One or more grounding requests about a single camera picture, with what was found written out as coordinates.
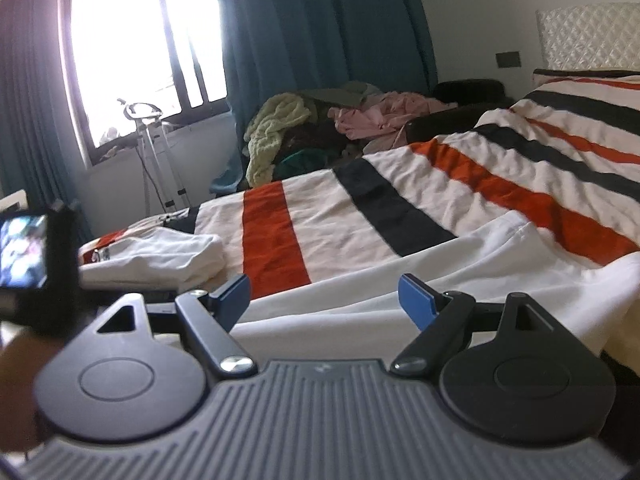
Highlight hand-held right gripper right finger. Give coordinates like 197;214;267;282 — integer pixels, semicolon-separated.
391;273;557;377

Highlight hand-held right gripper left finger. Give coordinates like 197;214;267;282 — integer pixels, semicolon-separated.
95;274;257;380

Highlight white garment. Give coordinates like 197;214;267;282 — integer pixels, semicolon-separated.
227;209;640;361

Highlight folded white clothes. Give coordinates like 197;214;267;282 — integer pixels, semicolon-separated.
79;226;225;291

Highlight person's left hand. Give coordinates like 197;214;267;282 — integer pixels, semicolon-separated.
0;332;66;456

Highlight blue basin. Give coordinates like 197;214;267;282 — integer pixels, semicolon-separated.
209;157;248;196

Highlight striped blanket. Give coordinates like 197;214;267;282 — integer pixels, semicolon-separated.
80;67;640;301

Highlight metal stand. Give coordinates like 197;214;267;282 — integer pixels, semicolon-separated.
117;99;188;213

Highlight green garment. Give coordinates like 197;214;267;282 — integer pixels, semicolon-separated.
272;149;321;181

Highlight teal curtain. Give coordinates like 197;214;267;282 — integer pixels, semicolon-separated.
215;0;438;196
0;0;93;246

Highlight dark brown garment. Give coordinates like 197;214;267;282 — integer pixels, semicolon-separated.
285;120;361;161

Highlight pink garment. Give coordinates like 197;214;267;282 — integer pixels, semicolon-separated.
327;91;458;142

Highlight dark sofa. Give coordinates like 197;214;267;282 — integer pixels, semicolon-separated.
405;78;516;143

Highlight olive garment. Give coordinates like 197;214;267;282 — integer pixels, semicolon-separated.
300;81;383;108

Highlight window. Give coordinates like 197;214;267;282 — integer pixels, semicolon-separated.
59;0;231;168

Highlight white quilted headboard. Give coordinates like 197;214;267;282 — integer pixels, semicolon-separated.
536;2;640;73

